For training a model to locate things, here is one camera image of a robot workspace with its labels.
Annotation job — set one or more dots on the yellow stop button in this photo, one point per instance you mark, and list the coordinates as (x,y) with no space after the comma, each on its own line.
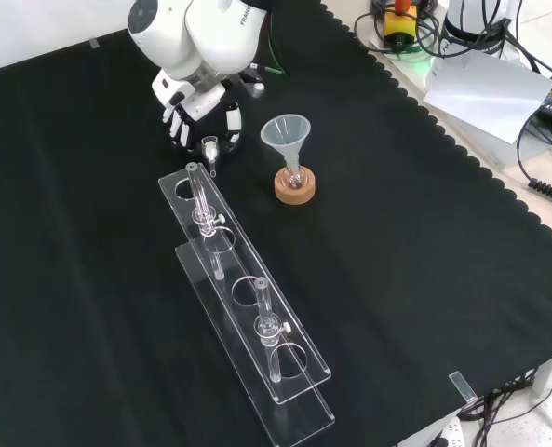
(399,28)

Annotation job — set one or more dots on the clear tape strip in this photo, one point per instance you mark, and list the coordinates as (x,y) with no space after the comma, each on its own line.
(461,386)
(94,43)

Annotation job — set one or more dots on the round-bottom glass flask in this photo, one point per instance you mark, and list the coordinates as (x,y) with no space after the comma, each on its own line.
(295,179)

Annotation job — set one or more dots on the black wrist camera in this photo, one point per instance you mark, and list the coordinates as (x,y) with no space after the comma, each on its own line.
(253,80)

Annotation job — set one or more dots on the clear weighing funnel with powder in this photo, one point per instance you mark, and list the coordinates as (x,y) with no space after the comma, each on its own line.
(209,150)

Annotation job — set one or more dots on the clear acrylic funnel stand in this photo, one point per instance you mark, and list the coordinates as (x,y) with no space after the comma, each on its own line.
(238,279)

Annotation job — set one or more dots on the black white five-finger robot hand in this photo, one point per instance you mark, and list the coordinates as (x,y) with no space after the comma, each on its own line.
(187,100)

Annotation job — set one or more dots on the translucent plastic funnel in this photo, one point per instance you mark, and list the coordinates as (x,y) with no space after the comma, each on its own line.
(285,132)

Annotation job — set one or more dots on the pale grey board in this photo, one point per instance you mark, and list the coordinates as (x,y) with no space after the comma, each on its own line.
(485,93)

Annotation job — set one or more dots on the black bench cloth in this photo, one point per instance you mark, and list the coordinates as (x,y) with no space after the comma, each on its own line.
(396,256)

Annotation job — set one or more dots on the white power strip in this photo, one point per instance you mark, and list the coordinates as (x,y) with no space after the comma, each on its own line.
(448,433)

